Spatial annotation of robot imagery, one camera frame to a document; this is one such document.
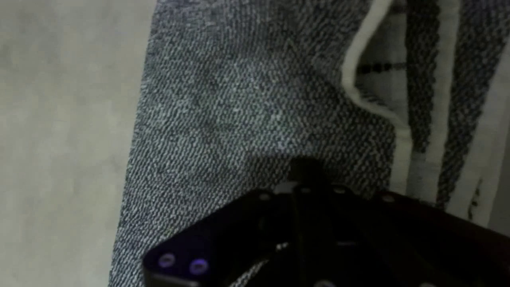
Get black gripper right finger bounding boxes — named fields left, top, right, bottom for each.
left=306, top=157, right=510, bottom=287

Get grey striped towel white trim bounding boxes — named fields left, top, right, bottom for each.
left=108, top=0, right=510, bottom=287

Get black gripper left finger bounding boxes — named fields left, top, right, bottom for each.
left=142, top=157, right=309, bottom=287

